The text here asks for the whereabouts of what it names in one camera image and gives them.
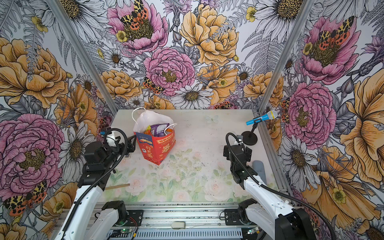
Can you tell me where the red paper gift bag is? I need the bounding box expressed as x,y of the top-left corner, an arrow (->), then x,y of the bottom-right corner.
131,107 -> 178,166

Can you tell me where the purple snack packet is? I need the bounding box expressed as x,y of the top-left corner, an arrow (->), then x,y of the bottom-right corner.
150,124 -> 170,137

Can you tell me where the orange snack packet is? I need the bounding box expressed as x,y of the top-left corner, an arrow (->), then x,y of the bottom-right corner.
144,126 -> 152,136

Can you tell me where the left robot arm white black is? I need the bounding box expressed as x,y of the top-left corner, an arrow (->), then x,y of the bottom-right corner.
56,128 -> 137,240

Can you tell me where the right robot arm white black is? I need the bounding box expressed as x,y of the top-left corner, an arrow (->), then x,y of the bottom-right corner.
223,133 -> 316,240

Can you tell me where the blue toy microphone on stand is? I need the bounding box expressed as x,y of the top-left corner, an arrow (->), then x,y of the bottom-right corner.
242,110 -> 278,146

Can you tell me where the grey blue oval object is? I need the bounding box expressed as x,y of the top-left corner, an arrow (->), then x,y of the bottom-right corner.
252,160 -> 267,184

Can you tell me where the wooden stick tool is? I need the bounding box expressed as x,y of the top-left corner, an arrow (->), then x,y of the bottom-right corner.
105,184 -> 130,191

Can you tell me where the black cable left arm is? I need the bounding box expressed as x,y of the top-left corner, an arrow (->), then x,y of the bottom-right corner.
61,128 -> 129,233

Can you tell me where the black corrugated cable right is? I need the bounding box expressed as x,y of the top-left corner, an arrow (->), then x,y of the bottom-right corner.
225,132 -> 337,240

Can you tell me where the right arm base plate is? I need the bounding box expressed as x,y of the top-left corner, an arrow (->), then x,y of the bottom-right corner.
223,209 -> 250,226

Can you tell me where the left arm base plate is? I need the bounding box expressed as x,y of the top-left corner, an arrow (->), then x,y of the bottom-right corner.
122,210 -> 144,227

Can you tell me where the aluminium rail frame front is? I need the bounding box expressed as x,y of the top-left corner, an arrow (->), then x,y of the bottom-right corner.
50,202 -> 316,240

